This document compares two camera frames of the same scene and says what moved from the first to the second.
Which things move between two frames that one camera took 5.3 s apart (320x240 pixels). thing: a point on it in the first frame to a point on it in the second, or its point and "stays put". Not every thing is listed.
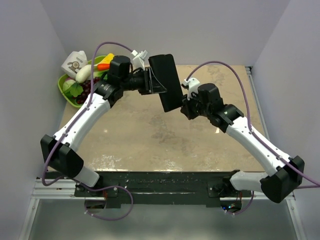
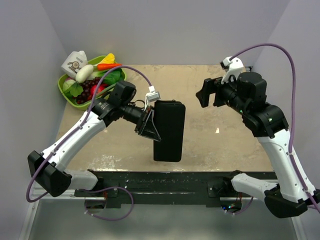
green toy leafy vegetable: [72, 87] stays put
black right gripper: [186, 109] to [209, 87]
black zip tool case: [163, 67] to [170, 118]
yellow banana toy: [107, 59] stays put
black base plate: [209, 185] stays put
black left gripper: [151, 84] to [146, 127]
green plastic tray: [97, 60] stays put
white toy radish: [83, 73] stays put
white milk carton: [76, 60] stays put
